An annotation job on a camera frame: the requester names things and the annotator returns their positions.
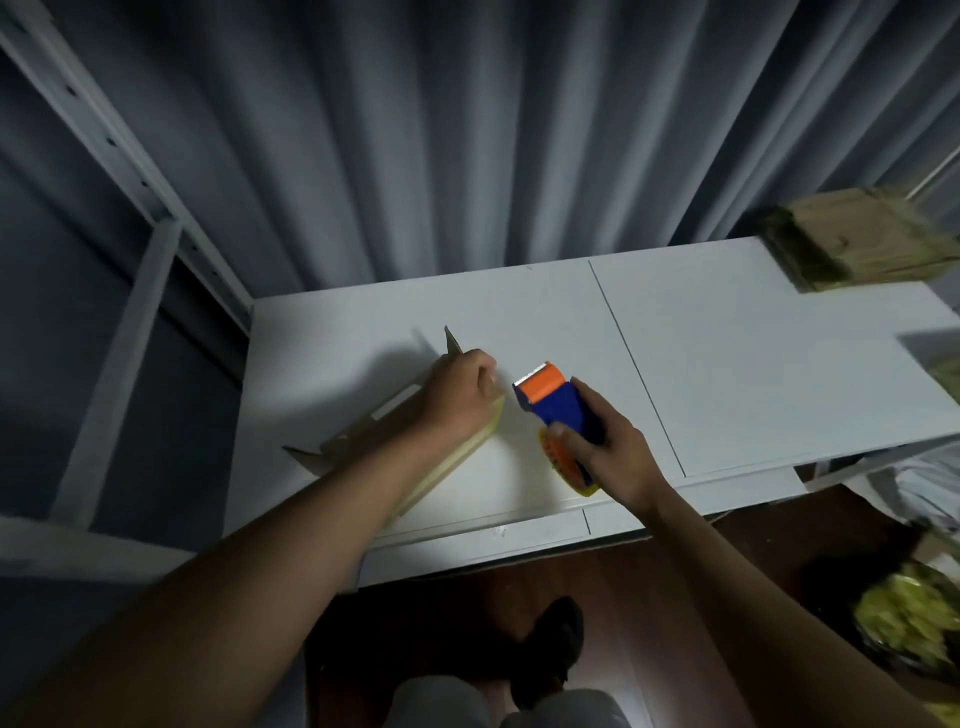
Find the person's grey trousers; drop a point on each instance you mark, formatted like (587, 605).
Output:
(502, 705)

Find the grey curtain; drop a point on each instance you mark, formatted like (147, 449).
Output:
(465, 127)

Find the person's right thumb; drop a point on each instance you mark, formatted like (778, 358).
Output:
(571, 442)

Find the stack of flat cardboard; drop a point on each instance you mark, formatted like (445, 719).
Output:
(855, 236)

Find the person's left fingers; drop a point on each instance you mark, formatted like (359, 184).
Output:
(486, 371)

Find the blue orange tape dispenser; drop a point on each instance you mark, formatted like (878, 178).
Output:
(559, 412)

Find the person's left hand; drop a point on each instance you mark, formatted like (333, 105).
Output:
(454, 394)

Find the bag of yellow-green packing material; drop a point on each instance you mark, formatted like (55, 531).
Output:
(904, 619)

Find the white plastic bag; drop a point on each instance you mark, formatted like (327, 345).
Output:
(919, 480)

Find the brown cardboard box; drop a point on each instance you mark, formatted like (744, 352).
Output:
(420, 442)

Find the person's left forearm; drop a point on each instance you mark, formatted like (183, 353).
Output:
(225, 585)

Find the person's right forearm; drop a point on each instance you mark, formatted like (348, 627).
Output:
(780, 630)

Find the white metal shelf frame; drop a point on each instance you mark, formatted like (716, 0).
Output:
(120, 247)

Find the person's right hand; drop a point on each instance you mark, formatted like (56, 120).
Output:
(619, 454)

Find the person's black shoe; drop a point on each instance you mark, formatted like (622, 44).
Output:
(547, 649)

